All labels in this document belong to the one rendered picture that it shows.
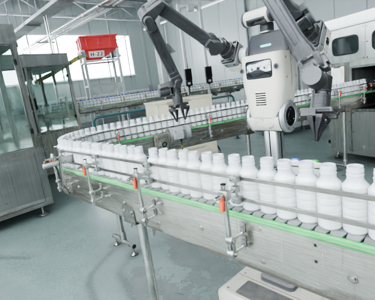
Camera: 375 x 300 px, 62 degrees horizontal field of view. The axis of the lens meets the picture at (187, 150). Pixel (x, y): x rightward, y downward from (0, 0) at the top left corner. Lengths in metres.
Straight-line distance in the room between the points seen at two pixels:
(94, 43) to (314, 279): 7.43
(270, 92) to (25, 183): 3.39
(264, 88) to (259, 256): 0.84
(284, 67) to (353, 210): 0.88
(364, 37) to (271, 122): 3.31
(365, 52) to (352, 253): 4.04
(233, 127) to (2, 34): 2.81
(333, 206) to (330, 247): 0.10
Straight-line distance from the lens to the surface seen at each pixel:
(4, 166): 4.21
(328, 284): 0.93
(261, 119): 1.59
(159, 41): 1.56
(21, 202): 4.32
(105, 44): 7.97
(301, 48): 1.09
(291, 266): 0.95
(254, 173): 0.94
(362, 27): 4.77
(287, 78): 1.56
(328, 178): 0.83
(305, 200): 0.87
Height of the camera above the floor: 1.40
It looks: 12 degrees down
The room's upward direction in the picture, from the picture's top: 8 degrees counter-clockwise
